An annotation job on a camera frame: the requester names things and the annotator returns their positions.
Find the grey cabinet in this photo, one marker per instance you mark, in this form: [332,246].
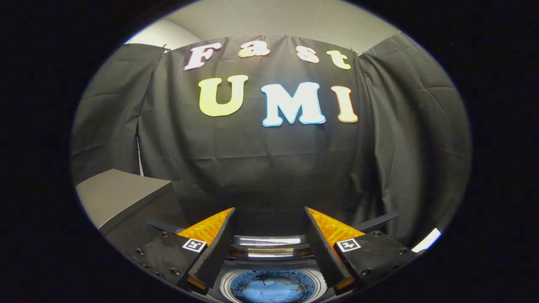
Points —
[122,193]

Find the light blue polo shirt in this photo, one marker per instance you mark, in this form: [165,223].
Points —
[269,291]

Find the dark grey washing machine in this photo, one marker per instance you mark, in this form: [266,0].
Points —
[225,288]

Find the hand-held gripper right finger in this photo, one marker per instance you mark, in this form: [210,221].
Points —
[324,252]

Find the black backdrop cloth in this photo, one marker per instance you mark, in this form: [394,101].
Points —
[273,168]

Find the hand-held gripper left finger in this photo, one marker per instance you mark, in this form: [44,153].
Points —
[217,252]

